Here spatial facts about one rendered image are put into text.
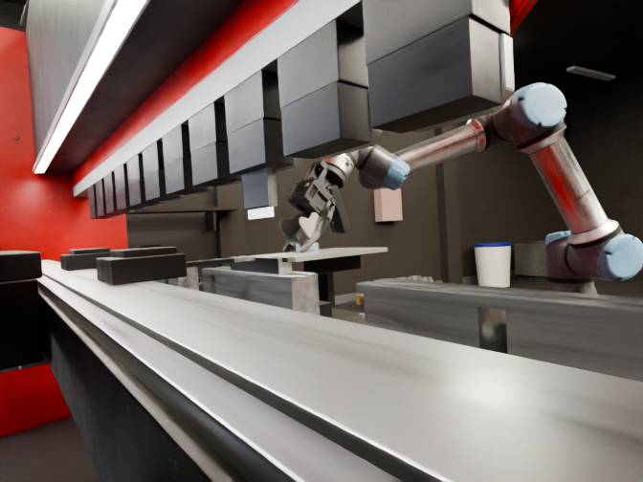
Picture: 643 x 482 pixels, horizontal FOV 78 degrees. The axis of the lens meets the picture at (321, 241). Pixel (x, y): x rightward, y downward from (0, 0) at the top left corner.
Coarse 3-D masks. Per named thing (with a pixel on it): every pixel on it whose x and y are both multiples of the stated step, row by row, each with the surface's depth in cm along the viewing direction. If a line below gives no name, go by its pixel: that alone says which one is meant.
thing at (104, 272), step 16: (112, 256) 66; (128, 256) 60; (144, 256) 61; (160, 256) 62; (176, 256) 63; (240, 256) 78; (112, 272) 58; (128, 272) 59; (144, 272) 60; (160, 272) 62; (176, 272) 63
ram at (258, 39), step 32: (256, 0) 70; (288, 0) 63; (320, 0) 57; (352, 0) 52; (224, 32) 80; (256, 32) 71; (288, 32) 64; (192, 64) 93; (224, 64) 81; (256, 64) 71; (160, 96) 112; (192, 96) 94; (224, 96) 83; (128, 128) 139; (160, 128) 114; (96, 160) 186
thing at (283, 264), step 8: (232, 256) 90; (232, 264) 89; (240, 264) 86; (248, 264) 84; (256, 264) 81; (264, 264) 78; (272, 264) 76; (280, 264) 75; (288, 264) 76; (256, 272) 81; (264, 272) 79; (272, 272) 76; (280, 272) 75; (288, 272) 76
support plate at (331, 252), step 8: (336, 248) 103; (344, 248) 100; (352, 248) 98; (360, 248) 95; (368, 248) 93; (376, 248) 91; (384, 248) 91; (288, 256) 78; (296, 256) 76; (304, 256) 77; (312, 256) 78; (320, 256) 79; (328, 256) 81; (336, 256) 82
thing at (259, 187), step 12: (264, 168) 77; (252, 180) 81; (264, 180) 77; (276, 180) 78; (252, 192) 81; (264, 192) 78; (276, 192) 78; (252, 204) 82; (264, 204) 78; (276, 204) 78; (252, 216) 84; (264, 216) 80
